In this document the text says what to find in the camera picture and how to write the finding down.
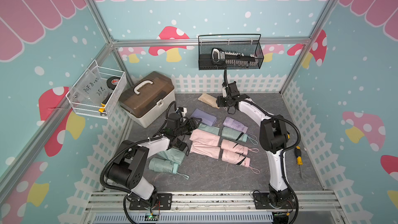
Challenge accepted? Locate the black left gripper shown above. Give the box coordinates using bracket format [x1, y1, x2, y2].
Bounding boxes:
[175, 117, 202, 136]

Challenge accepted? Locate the black umbrella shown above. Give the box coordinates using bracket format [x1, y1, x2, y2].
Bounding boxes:
[173, 139, 190, 156]

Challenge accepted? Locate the pink sleeve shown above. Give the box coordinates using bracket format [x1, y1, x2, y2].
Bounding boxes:
[190, 129, 220, 147]
[190, 142, 221, 159]

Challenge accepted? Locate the beige sleeved umbrella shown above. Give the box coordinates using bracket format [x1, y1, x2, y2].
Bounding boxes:
[198, 93, 219, 109]

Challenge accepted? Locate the lilac sleeved umbrella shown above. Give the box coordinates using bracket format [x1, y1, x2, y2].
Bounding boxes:
[223, 117, 248, 133]

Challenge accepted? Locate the mint green sleeve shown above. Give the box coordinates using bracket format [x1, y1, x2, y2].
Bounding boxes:
[198, 123, 220, 135]
[157, 148, 186, 166]

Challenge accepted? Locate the lilac sleeve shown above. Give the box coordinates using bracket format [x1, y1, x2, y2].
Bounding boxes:
[191, 109, 217, 127]

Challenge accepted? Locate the mint green sleeved umbrella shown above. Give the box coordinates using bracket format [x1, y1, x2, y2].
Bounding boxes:
[221, 127, 258, 145]

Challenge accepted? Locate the pink sleeved umbrella front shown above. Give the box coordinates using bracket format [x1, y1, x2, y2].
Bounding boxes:
[221, 139, 259, 155]

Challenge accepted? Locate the pink sleeved umbrella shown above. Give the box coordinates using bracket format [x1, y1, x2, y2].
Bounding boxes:
[221, 139, 259, 155]
[221, 149, 261, 174]

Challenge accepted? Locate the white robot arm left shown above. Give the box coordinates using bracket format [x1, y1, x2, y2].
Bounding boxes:
[99, 101, 202, 210]

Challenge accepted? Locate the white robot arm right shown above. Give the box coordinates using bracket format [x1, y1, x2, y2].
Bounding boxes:
[216, 70, 301, 208]

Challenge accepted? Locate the brown lidded white toolbox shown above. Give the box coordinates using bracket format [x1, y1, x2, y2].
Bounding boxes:
[119, 72, 175, 128]

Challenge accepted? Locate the socket set in basket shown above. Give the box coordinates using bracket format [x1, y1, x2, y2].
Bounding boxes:
[211, 48, 258, 68]

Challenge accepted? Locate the yellow black tool in bin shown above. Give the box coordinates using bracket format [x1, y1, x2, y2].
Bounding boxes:
[98, 93, 112, 115]

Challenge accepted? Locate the black tape roll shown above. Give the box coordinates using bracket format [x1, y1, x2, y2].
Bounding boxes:
[107, 76, 121, 91]

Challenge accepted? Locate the black wire wall basket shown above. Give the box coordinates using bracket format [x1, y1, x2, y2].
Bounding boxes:
[198, 34, 264, 70]

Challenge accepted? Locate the yellow handled screwdriver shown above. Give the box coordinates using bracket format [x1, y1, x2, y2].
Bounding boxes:
[294, 146, 303, 179]

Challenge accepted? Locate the clear acrylic wall bin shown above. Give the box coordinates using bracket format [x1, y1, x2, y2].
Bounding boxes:
[66, 60, 127, 119]

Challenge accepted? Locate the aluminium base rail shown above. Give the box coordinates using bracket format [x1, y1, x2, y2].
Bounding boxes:
[81, 190, 349, 224]

